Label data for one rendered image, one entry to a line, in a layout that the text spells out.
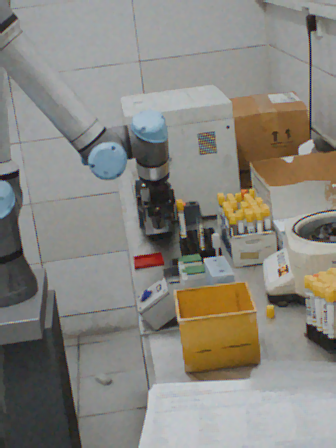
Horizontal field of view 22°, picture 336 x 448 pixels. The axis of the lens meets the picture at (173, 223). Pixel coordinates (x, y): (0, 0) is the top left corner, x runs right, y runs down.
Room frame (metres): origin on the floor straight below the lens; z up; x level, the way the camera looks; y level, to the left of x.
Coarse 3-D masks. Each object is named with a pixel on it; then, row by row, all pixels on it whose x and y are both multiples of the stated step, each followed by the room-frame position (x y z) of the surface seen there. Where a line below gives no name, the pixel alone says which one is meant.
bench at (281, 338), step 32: (128, 192) 2.46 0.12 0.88; (128, 224) 2.15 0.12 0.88; (192, 224) 2.08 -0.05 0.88; (128, 256) 1.91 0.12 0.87; (224, 256) 1.82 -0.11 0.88; (256, 288) 1.62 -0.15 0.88; (288, 320) 1.45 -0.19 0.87; (160, 352) 1.38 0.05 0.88; (288, 352) 1.32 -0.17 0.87; (320, 352) 1.31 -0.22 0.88
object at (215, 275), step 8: (208, 264) 1.53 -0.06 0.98; (216, 264) 1.52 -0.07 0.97; (224, 264) 1.52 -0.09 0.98; (208, 272) 1.51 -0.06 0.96; (216, 272) 1.48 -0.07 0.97; (224, 272) 1.48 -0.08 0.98; (232, 272) 1.47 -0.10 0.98; (208, 280) 1.53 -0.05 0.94; (216, 280) 1.46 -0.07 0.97; (224, 280) 1.47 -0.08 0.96; (232, 280) 1.47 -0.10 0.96
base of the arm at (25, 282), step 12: (0, 264) 1.60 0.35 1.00; (12, 264) 1.61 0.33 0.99; (24, 264) 1.64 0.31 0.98; (0, 276) 1.59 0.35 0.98; (12, 276) 1.61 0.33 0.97; (24, 276) 1.62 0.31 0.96; (0, 288) 1.59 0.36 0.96; (12, 288) 1.60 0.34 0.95; (24, 288) 1.61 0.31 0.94; (36, 288) 1.64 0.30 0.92; (0, 300) 1.58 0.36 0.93; (12, 300) 1.59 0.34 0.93; (24, 300) 1.60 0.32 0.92
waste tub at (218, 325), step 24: (192, 288) 1.42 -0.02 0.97; (216, 288) 1.42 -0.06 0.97; (240, 288) 1.42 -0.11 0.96; (192, 312) 1.42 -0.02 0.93; (216, 312) 1.42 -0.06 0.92; (240, 312) 1.29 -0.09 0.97; (192, 336) 1.29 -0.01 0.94; (216, 336) 1.29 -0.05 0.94; (240, 336) 1.29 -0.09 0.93; (192, 360) 1.29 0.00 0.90; (216, 360) 1.29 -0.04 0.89; (240, 360) 1.29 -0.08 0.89
